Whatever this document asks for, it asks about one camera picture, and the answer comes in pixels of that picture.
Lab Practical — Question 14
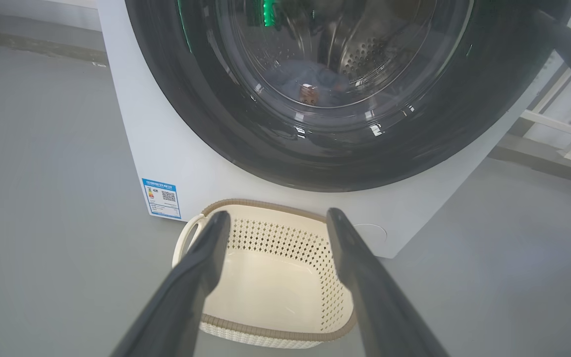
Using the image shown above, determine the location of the round white filter cover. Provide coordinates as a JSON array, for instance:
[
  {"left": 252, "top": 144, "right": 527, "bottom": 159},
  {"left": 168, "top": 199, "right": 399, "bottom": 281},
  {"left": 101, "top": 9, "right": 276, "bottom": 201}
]
[{"left": 354, "top": 224, "right": 388, "bottom": 251}]

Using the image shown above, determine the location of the white metal frame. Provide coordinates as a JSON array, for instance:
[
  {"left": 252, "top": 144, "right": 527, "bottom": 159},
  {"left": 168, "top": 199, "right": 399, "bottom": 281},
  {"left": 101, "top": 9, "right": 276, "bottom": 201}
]
[{"left": 516, "top": 27, "right": 571, "bottom": 160}]

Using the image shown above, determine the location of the black round washer door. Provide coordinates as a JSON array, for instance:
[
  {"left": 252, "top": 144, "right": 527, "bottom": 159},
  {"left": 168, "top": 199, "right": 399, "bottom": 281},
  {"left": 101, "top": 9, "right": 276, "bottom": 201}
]
[{"left": 124, "top": 0, "right": 571, "bottom": 193}]

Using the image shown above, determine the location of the steel washer drum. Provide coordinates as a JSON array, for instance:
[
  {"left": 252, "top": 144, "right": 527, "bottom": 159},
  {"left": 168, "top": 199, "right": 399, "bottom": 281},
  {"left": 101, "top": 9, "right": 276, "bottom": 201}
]
[{"left": 228, "top": 0, "right": 474, "bottom": 112}]

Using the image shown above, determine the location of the white front-load washing machine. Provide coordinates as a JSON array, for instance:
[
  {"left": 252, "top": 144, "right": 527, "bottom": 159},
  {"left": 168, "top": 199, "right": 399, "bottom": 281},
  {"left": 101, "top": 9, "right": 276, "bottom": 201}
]
[{"left": 96, "top": 0, "right": 571, "bottom": 259}]

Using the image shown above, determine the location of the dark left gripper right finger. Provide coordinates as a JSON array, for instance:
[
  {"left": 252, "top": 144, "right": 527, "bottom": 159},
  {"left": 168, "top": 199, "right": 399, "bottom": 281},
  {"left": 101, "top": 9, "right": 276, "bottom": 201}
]
[{"left": 326, "top": 207, "right": 451, "bottom": 357}]

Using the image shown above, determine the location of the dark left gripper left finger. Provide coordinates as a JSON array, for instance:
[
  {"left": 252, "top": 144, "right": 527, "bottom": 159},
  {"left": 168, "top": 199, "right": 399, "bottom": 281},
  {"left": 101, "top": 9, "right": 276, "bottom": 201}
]
[{"left": 110, "top": 210, "right": 231, "bottom": 357}]

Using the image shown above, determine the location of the blue energy label sticker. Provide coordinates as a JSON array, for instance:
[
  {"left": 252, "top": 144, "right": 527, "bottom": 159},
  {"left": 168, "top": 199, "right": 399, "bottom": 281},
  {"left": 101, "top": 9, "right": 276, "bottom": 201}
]
[{"left": 142, "top": 178, "right": 182, "bottom": 220}]

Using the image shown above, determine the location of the cream perforated laundry basket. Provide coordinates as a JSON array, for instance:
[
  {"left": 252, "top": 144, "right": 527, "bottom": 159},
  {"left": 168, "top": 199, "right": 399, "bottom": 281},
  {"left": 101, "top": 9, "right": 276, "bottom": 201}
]
[{"left": 172, "top": 199, "right": 358, "bottom": 350}]

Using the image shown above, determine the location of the blue cartoon print garment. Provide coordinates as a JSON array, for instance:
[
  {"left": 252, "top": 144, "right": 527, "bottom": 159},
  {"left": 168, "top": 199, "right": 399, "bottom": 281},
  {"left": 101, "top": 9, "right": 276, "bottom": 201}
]
[{"left": 266, "top": 59, "right": 360, "bottom": 108}]

